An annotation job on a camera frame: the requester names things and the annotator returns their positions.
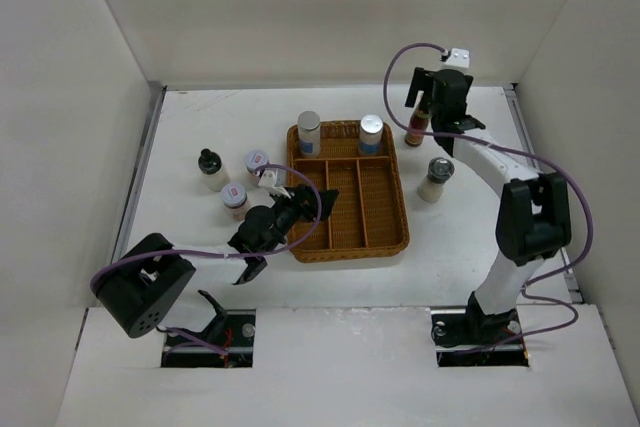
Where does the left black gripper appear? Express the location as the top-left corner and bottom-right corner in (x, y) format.
(261, 185), (337, 256)

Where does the red sauce bottle yellow cap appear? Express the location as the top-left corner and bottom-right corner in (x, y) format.
(404, 92), (431, 148)

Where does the silver-lid salt shaker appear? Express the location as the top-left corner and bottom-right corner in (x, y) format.
(297, 111), (321, 158)
(358, 114), (384, 156)

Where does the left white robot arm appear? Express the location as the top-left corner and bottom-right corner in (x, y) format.
(90, 184), (339, 339)

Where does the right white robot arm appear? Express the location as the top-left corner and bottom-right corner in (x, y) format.
(406, 67), (571, 348)

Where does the brown wicker divided basket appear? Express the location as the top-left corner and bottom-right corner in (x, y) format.
(287, 120), (410, 263)

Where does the white-lid jar near basket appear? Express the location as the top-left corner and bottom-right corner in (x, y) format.
(244, 149), (269, 186)

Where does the white-lid jar front left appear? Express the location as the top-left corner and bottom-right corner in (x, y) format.
(221, 182), (250, 221)

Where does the black-cap white sauce bottle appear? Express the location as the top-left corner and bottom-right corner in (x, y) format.
(198, 148), (230, 192)

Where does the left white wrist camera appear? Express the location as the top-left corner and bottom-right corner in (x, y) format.
(258, 168), (291, 198)

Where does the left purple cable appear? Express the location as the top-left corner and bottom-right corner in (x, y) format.
(89, 163), (324, 298)

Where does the purple cable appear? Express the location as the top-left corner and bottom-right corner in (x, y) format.
(89, 163), (324, 298)
(383, 42), (595, 356)

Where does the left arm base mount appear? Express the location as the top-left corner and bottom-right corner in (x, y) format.
(156, 289), (257, 369)

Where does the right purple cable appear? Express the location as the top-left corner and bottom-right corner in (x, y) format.
(383, 42), (595, 356)

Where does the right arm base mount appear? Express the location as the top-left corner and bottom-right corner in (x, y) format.
(431, 310), (529, 367)

